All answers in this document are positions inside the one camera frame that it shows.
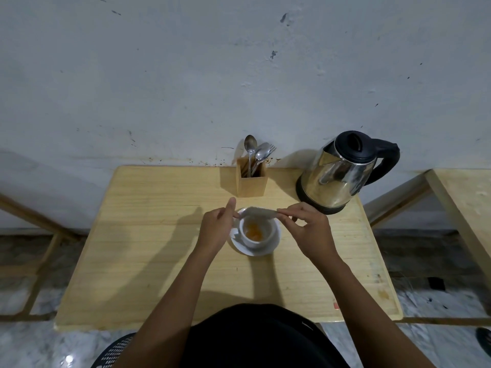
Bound person's left hand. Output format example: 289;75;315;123
194;197;238;259

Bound person's right hand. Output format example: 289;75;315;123
276;202;342;266

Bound small white sachet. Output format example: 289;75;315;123
236;206;279;220

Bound person's left forearm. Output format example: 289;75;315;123
114;244;216;368

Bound person's right forearm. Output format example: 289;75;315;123
318;252;437;368

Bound wooden cutlery holder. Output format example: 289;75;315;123
236;157;268;198

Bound white saucer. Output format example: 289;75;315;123
229;208;282;257

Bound white cup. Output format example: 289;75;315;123
232;215;278;250

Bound long silver spoon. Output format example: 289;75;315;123
244;135;258;178

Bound person's black clothing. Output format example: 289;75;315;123
180;303;350;368

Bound wooden side table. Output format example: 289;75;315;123
363;168;491;327

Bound black perforated plastic chair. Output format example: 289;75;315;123
91;332;137;368

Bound person's black shoe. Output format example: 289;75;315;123
476;327;491;358

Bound steel electric kettle black handle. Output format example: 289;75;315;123
295;130;400;216

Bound wooden frame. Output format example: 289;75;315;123
0;193;82;323

